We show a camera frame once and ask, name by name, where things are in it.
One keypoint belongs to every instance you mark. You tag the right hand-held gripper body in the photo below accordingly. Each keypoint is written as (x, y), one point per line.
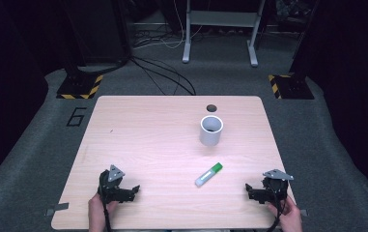
(276, 185)

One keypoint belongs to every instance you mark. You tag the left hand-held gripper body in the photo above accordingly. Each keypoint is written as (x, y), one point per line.
(111, 187)

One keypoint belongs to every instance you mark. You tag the green capped marker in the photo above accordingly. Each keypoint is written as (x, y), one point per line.
(208, 175)

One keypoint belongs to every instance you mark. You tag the white cup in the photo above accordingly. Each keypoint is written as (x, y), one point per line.
(210, 137)

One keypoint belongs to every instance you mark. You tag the person's left hand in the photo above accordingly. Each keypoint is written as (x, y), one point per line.
(98, 211)

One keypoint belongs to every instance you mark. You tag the person's right hand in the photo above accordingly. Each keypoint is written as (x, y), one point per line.
(289, 214)

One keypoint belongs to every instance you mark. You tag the black stand with striped base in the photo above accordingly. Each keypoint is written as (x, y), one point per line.
(292, 87)
(78, 86)

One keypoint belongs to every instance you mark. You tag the dark curtain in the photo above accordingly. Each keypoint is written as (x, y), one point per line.
(352, 80)
(7, 80)

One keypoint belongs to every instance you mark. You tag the dark cabinet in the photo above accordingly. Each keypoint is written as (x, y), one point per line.
(101, 29)

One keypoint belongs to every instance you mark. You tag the dark equipment pile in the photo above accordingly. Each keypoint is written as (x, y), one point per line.
(292, 9)

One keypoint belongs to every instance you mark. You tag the grey metal table bracket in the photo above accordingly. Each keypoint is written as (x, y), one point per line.
(57, 208)
(304, 212)

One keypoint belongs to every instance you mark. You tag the white metal desk frame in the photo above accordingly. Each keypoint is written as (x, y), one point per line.
(220, 18)

